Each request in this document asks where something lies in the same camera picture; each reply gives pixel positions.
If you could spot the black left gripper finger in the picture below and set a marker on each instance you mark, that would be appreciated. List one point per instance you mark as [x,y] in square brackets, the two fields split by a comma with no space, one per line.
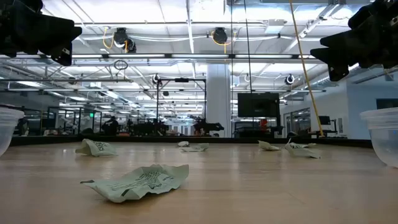
[62,31]

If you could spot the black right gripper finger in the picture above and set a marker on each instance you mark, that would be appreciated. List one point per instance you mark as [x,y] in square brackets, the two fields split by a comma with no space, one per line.
[335,49]

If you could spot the small white packet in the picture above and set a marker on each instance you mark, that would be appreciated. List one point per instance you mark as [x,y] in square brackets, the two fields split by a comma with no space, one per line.
[183,144]

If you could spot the dark background robot arm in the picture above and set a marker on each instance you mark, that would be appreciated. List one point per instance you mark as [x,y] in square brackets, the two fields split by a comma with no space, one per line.
[205,127]

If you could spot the small black desk monitor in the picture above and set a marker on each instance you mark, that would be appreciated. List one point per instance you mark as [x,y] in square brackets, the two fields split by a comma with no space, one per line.
[324,120]

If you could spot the clear plastic cup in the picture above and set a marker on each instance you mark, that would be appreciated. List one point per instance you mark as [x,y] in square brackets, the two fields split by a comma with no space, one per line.
[7,130]
[385,137]

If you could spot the black monitor screen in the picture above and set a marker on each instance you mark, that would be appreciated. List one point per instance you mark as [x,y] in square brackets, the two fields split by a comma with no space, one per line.
[258,105]

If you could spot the red background object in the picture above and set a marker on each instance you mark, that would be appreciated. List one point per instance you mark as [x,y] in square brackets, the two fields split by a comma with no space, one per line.
[263,122]

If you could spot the thin black vertical pole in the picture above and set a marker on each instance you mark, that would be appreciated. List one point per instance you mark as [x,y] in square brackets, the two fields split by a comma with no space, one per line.
[231,77]

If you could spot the person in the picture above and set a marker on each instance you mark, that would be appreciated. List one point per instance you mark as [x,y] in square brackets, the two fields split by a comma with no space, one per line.
[111,127]

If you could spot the dark bench under monitor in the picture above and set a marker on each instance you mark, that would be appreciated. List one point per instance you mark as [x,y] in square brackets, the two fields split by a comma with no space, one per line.
[248,129]

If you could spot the white building column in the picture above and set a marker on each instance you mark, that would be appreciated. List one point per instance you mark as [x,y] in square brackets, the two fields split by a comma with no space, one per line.
[219,99]

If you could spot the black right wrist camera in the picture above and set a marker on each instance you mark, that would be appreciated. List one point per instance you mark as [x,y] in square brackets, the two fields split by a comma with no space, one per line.
[362,15]

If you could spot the dark wall screen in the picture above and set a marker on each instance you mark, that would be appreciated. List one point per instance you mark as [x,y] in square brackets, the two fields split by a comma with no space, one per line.
[387,104]

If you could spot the long ceiling light rail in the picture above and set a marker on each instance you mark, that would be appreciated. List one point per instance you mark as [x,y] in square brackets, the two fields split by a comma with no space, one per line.
[93,90]
[199,56]

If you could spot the black framed glass enclosure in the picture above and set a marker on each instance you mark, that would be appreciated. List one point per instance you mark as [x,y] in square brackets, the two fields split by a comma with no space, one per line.
[79,121]

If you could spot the black gantry frame stand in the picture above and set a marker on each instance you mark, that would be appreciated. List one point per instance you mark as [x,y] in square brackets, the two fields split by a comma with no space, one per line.
[182,80]

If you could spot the black aluminium table frame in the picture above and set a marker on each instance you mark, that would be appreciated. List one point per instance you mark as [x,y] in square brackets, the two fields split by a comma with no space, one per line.
[217,140]

